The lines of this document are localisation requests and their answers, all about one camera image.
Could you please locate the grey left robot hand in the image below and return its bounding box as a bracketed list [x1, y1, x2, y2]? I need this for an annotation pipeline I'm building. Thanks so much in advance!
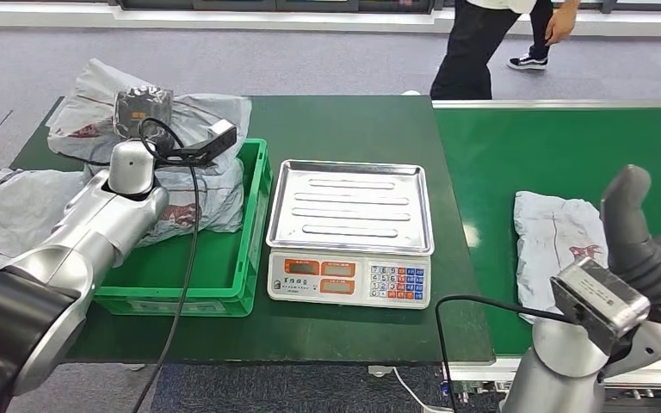
[112, 85, 175, 141]

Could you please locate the person's hand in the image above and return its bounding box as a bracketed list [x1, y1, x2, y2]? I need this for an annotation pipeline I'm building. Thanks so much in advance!
[544, 3, 579, 46]

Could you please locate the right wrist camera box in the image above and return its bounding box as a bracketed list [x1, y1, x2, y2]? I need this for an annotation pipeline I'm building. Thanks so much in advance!
[549, 257, 651, 354]

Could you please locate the white electronic scale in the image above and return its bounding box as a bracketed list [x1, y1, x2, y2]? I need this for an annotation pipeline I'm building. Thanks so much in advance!
[266, 159, 436, 311]

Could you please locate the grey bag with black print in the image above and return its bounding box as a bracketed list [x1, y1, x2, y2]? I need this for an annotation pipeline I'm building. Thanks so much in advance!
[0, 168, 90, 280]

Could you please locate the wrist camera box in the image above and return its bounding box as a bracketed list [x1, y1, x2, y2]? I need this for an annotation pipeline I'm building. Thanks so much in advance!
[162, 120, 238, 168]
[549, 257, 651, 354]

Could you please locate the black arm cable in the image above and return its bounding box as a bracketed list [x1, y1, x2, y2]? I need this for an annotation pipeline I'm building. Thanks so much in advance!
[131, 116, 201, 413]
[435, 294, 579, 413]

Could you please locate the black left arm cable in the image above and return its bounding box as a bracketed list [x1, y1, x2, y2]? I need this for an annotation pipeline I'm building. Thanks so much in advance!
[131, 116, 201, 413]

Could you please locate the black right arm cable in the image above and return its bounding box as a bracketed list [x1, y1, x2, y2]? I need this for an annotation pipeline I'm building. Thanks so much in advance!
[435, 294, 579, 413]

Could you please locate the person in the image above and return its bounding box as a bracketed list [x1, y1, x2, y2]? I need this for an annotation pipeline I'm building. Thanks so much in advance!
[429, 0, 583, 101]

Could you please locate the green plastic crate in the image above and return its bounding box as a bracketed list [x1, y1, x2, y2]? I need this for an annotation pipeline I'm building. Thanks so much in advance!
[93, 138, 274, 317]

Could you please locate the white floor cable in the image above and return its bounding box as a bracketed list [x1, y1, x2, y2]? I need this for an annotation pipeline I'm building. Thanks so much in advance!
[392, 367, 451, 413]

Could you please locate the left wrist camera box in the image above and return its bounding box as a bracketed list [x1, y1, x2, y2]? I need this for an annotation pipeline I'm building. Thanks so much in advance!
[162, 120, 238, 168]

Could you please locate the grey parcel with red print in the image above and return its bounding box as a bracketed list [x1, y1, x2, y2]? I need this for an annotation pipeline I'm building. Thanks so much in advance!
[136, 157, 246, 247]
[514, 190, 611, 324]
[46, 58, 253, 172]

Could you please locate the steel scale tray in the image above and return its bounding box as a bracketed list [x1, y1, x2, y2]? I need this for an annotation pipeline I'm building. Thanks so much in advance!
[266, 159, 436, 256]

